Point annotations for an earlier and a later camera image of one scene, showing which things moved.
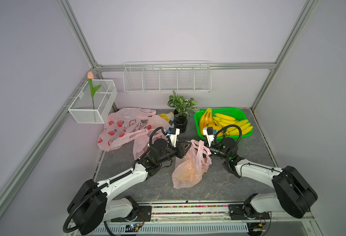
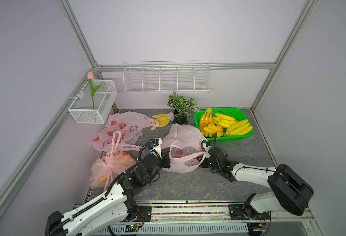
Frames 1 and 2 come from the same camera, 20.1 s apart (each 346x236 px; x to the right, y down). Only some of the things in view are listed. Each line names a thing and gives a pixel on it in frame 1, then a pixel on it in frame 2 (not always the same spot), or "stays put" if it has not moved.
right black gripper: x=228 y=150 -> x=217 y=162
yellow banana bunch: x=245 y=126 stays put
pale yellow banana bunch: x=224 y=120 stays put
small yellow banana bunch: x=216 y=128 stays put
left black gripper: x=181 y=145 -> x=165 y=156
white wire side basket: x=94 y=101 stays put
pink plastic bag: x=142 y=142 -> x=185 y=143
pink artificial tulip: x=93 y=90 stays put
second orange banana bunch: x=206 y=119 stays put
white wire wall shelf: x=167 y=76 stays put
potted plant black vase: x=183 y=108 stays put
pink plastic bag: x=196 y=162 -> x=105 y=169
